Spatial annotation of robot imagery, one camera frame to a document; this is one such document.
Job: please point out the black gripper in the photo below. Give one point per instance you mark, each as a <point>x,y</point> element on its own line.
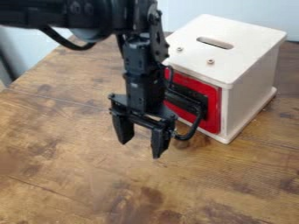
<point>140,105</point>

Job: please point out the red drawer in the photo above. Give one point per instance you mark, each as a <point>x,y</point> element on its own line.
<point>211,124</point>

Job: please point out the white wooden box cabinet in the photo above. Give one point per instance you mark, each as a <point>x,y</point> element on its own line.
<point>225,59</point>

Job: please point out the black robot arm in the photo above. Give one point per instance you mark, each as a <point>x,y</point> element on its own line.
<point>78,23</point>

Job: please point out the black drawer handle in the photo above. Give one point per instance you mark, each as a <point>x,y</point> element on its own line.
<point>190,105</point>

